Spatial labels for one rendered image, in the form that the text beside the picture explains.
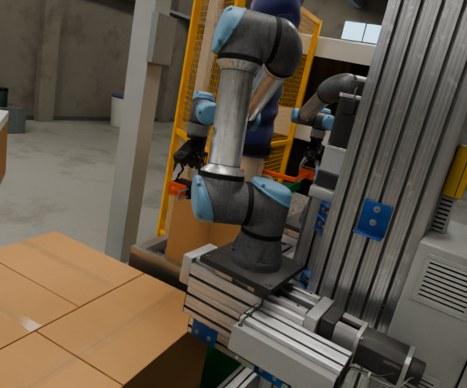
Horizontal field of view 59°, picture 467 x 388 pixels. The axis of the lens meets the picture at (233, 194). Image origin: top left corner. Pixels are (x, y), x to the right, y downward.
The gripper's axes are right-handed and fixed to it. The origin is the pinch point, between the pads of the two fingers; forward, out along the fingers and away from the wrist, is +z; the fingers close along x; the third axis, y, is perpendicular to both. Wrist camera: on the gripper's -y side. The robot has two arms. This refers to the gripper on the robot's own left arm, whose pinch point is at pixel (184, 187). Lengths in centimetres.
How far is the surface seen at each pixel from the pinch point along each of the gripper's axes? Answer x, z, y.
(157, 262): 21, 49, 27
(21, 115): 453, 81, 318
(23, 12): 538, -64, 382
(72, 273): 46, 54, -2
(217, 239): -5.5, 28.7, 30.3
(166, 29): 88, -60, 106
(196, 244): 4.2, 34.6, 30.4
